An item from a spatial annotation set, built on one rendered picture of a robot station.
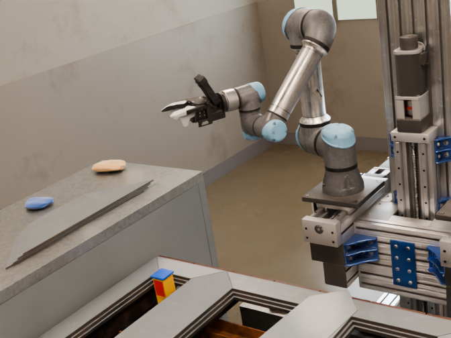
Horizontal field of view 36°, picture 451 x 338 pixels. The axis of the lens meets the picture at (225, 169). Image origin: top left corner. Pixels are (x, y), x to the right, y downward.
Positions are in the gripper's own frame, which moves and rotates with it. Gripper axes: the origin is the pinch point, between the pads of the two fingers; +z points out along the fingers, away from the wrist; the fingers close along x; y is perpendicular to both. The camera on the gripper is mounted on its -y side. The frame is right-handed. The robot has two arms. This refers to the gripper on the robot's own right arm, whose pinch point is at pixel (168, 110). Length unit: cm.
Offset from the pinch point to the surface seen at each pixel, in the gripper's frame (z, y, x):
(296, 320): -10, 54, -56
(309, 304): -18, 54, -52
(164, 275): 13, 56, -7
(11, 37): 7, 21, 219
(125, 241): 18, 52, 16
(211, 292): 3, 58, -24
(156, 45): -101, 60, 265
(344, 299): -28, 53, -56
